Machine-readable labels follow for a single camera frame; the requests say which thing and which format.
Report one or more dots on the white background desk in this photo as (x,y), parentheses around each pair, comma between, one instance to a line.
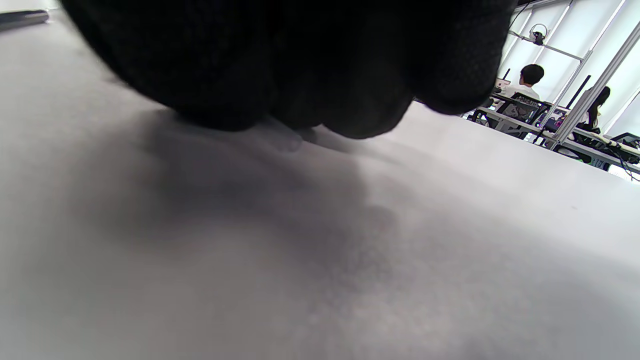
(585,149)

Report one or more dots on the group of black pen refills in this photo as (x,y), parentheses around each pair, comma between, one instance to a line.
(22,19)

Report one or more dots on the person's right hand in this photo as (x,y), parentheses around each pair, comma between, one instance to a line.
(300,60)

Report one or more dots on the aluminium frame post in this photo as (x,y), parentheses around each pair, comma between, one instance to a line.
(620,62)

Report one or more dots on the black camera on rail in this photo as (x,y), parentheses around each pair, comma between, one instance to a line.
(538,36)

